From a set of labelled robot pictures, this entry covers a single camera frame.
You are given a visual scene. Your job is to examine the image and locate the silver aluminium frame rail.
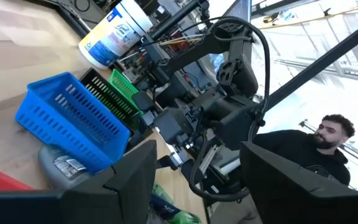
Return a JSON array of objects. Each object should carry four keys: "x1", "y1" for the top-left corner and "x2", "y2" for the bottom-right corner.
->
[{"x1": 197, "y1": 143, "x2": 226, "y2": 177}]

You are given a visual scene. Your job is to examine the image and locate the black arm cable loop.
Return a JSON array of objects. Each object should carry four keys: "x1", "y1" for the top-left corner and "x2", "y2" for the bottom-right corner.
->
[{"x1": 208, "y1": 16, "x2": 272, "y2": 141}]

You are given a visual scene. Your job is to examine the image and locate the black round tube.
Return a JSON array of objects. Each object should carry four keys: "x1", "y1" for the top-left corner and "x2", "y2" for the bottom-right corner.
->
[{"x1": 149, "y1": 0, "x2": 209, "y2": 41}]

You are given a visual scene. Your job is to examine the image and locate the green slotted plastic basket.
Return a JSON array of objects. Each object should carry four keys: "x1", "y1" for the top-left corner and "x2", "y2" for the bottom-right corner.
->
[{"x1": 108, "y1": 68, "x2": 144, "y2": 116}]

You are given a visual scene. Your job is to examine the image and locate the yellow red wire bundle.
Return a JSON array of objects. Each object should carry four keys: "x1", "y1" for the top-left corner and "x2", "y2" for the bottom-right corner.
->
[{"x1": 158, "y1": 33, "x2": 205, "y2": 47}]

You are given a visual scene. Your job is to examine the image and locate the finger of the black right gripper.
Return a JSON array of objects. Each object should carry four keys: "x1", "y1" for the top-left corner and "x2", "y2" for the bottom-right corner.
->
[
  {"x1": 131, "y1": 90, "x2": 155, "y2": 126},
  {"x1": 157, "y1": 152, "x2": 186, "y2": 171}
]

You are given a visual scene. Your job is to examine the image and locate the black slotted plastic basket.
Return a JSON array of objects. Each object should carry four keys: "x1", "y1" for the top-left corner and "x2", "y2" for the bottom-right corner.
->
[{"x1": 79, "y1": 67, "x2": 142, "y2": 131}]

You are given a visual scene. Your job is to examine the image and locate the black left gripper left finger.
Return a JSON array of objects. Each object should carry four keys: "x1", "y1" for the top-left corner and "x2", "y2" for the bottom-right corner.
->
[{"x1": 0, "y1": 139, "x2": 158, "y2": 224}]

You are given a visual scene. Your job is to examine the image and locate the person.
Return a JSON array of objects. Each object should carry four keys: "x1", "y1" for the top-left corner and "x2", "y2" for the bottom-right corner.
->
[{"x1": 252, "y1": 114, "x2": 356, "y2": 187}]

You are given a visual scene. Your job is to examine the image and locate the blue slotted plastic basket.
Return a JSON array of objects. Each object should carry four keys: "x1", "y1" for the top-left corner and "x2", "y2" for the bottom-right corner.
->
[{"x1": 14, "y1": 72, "x2": 131, "y2": 174}]

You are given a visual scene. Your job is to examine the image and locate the grey bottle with label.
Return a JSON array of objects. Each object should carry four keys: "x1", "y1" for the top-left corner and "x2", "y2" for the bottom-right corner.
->
[{"x1": 38, "y1": 144, "x2": 93, "y2": 190}]

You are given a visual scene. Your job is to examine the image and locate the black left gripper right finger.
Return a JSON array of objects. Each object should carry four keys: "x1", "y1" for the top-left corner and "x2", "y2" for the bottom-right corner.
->
[{"x1": 239, "y1": 141, "x2": 358, "y2": 224}]

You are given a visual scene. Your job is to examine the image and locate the green plastic toiletry bottle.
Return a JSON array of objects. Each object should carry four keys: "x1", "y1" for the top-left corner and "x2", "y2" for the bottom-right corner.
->
[
  {"x1": 152, "y1": 183, "x2": 174, "y2": 205},
  {"x1": 168, "y1": 210, "x2": 202, "y2": 224}
]

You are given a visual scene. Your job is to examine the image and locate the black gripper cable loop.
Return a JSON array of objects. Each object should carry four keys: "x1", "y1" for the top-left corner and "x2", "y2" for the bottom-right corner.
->
[{"x1": 188, "y1": 133, "x2": 250, "y2": 202}]

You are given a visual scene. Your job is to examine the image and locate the white wipes canister blue label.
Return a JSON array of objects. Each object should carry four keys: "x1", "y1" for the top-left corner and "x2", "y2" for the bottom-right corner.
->
[{"x1": 78, "y1": 0, "x2": 154, "y2": 70}]

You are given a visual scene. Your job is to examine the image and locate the black diagonal frame bar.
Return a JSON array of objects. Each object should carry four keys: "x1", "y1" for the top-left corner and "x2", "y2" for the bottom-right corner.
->
[{"x1": 264, "y1": 14, "x2": 358, "y2": 111}]

